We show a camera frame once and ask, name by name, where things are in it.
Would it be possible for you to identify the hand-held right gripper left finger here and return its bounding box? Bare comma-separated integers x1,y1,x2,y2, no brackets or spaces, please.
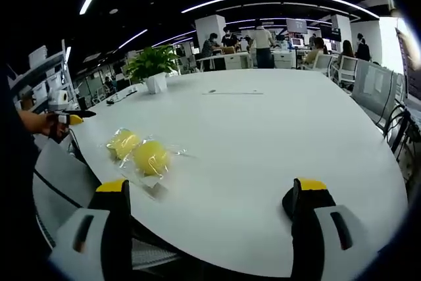
49,178,133,281

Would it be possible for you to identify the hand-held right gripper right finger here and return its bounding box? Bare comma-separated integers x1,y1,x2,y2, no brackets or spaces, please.
282,177,380,281

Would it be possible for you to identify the yellow ball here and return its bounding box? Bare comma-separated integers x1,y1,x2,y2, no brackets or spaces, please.
123,134,198,201
105,126,143,162

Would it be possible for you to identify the person's left hand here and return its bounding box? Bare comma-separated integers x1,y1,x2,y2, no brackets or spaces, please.
37,113,69,141

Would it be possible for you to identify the storage shelf with white boxes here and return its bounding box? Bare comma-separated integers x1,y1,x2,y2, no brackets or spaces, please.
9,39,77,115

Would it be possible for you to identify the black mesh office chair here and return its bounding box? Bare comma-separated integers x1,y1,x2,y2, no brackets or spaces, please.
130,218,188,274

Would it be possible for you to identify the person's dark shirt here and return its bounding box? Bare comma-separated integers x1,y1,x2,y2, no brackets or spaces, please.
0,63,40,262

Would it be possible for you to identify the green potted plant white pot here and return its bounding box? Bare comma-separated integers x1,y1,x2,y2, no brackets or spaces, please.
126,45,181,95

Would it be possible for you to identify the short ceiling light strip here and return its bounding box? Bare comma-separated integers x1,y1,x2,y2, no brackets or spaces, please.
118,28,149,50

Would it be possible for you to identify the grey mesh office chair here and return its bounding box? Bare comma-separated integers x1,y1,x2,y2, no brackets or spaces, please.
350,59,406,132

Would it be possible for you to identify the white office chair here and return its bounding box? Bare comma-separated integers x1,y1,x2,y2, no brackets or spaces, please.
330,54,359,88

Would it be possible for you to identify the hanging display screen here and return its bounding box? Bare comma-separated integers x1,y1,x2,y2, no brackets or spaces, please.
285,18,309,35

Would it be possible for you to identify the small dark object with cable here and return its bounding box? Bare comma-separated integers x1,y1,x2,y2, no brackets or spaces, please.
105,95,130,105

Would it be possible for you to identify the bundle of black cables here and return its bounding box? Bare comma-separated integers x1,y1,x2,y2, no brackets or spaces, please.
383,102,421,165

